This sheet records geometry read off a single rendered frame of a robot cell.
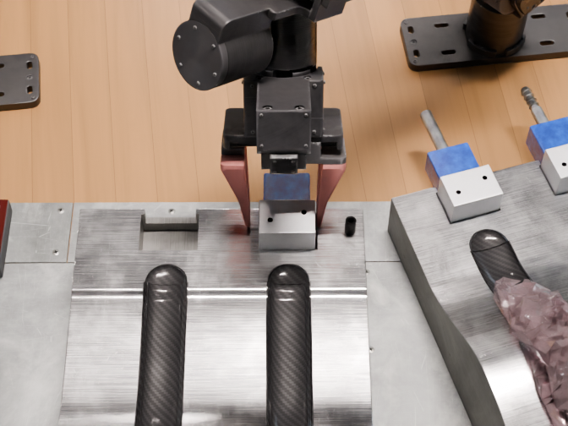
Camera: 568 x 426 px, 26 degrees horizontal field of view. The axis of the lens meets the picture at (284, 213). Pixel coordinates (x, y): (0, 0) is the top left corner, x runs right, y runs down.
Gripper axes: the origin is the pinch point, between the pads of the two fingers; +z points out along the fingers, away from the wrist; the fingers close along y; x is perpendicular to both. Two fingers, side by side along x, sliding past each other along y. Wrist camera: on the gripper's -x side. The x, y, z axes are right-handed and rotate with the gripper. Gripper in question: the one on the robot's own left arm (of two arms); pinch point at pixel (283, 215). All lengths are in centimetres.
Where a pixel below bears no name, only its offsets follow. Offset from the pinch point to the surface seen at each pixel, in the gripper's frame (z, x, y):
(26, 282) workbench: 9.5, 4.7, -24.8
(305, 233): 0.4, -2.8, 2.0
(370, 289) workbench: 9.9, 4.0, 8.4
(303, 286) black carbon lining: 4.7, -4.6, 1.8
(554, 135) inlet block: -2.8, 12.1, 26.6
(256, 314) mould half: 6.2, -7.0, -2.3
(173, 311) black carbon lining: 6.2, -6.3, -9.6
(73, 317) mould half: 6.3, -7.2, -18.2
